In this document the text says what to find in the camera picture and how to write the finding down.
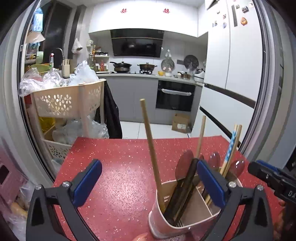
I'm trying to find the black handled spoon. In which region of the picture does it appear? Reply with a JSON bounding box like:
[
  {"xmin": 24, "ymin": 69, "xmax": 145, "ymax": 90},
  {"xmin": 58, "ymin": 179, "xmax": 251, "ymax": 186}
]
[{"xmin": 208, "ymin": 152, "xmax": 220, "ymax": 171}]

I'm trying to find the black cloth hanging on cart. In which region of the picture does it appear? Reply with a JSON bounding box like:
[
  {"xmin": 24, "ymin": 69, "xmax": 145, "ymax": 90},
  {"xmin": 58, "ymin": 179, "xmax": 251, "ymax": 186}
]
[{"xmin": 104, "ymin": 81, "xmax": 122, "ymax": 139}]

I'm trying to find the beige utensil holder caddy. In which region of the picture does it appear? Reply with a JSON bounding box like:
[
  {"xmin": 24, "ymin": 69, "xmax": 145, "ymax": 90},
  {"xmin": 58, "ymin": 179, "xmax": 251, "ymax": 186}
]
[{"xmin": 148, "ymin": 173, "xmax": 243, "ymax": 240}]

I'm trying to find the cardboard box on floor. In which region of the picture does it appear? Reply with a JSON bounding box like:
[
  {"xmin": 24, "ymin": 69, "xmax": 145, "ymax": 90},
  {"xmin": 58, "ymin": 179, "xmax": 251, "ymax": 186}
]
[{"xmin": 171, "ymin": 113, "xmax": 190, "ymax": 133}]

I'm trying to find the person's right hand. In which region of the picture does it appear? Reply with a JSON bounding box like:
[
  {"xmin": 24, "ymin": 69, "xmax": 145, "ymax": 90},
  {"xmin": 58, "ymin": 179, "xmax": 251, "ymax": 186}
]
[{"xmin": 273, "ymin": 200, "xmax": 296, "ymax": 241}]

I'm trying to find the white refrigerator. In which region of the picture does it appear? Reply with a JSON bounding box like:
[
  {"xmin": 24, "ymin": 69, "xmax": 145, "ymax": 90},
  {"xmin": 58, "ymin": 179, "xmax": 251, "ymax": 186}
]
[{"xmin": 191, "ymin": 1, "xmax": 263, "ymax": 142}]

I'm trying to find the dark grey handled spoon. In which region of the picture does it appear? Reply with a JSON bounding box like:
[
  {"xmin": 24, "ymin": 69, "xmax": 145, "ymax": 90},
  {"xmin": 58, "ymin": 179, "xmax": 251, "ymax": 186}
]
[{"xmin": 229, "ymin": 159, "xmax": 245, "ymax": 178}]

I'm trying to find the blue patterned chopstick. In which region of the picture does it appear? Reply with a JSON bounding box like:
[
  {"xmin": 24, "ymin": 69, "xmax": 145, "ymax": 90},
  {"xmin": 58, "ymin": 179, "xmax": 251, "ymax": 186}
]
[{"xmin": 220, "ymin": 125, "xmax": 238, "ymax": 175}]

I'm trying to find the pink plastic stool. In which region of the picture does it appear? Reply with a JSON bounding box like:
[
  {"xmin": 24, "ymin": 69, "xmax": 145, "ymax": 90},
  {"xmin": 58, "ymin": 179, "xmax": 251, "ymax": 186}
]
[{"xmin": 0, "ymin": 148, "xmax": 27, "ymax": 207}]

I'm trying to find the black range hood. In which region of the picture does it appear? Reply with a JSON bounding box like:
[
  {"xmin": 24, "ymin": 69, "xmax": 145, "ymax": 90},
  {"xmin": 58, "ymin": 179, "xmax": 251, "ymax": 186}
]
[{"xmin": 110, "ymin": 29, "xmax": 164, "ymax": 58}]

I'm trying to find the beige plastic storage cart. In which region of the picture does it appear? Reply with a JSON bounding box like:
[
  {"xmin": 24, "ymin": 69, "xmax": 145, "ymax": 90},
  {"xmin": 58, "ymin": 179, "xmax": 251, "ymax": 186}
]
[{"xmin": 21, "ymin": 78, "xmax": 107, "ymax": 163}]

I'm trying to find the person's left hand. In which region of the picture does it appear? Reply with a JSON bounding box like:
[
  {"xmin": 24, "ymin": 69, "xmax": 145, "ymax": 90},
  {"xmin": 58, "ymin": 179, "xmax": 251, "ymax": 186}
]
[{"xmin": 132, "ymin": 232, "xmax": 148, "ymax": 241}]

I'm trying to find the built-in black oven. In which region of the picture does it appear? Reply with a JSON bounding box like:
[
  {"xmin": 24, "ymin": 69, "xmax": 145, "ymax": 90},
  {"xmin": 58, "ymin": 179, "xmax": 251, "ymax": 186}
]
[{"xmin": 156, "ymin": 80, "xmax": 196, "ymax": 112}]

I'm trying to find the black wok on stove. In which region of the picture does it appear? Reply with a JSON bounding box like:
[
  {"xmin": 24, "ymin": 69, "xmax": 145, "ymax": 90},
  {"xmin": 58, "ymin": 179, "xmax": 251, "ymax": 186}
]
[{"xmin": 110, "ymin": 61, "xmax": 132, "ymax": 73}]

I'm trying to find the thin wooden chopstick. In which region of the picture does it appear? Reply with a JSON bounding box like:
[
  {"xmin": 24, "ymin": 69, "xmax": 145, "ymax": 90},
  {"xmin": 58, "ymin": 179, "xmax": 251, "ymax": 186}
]
[{"xmin": 222, "ymin": 125, "xmax": 242, "ymax": 177}]

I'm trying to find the plain wooden chopstick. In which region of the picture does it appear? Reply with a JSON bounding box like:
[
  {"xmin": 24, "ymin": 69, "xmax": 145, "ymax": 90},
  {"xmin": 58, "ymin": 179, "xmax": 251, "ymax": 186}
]
[{"xmin": 140, "ymin": 98, "xmax": 166, "ymax": 213}]

